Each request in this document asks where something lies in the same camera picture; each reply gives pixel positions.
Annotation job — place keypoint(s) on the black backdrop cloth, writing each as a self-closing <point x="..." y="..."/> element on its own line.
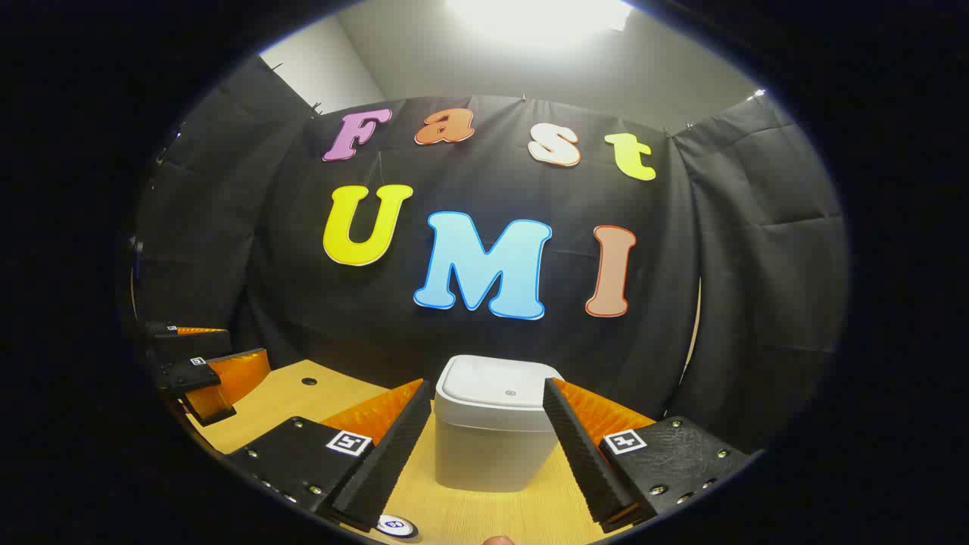
<point x="484" y="341"/>

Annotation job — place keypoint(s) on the blue grey pop can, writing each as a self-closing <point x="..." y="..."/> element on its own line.
<point x="397" y="525"/>

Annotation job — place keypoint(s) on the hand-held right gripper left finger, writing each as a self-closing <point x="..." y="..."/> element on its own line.
<point x="394" y="462"/>

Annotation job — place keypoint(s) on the grey desktop garbage bin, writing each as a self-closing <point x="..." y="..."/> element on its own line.
<point x="492" y="439"/>

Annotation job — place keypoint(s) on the wooden desktop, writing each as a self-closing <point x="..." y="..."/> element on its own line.
<point x="469" y="515"/>

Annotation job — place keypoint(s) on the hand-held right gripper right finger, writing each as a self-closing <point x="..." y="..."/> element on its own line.
<point x="579" y="454"/>

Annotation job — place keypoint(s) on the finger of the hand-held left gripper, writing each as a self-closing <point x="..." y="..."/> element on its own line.
<point x="185" y="342"/>
<point x="189" y="375"/>

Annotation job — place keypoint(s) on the large ceiling light panel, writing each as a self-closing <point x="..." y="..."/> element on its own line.
<point x="537" y="19"/>

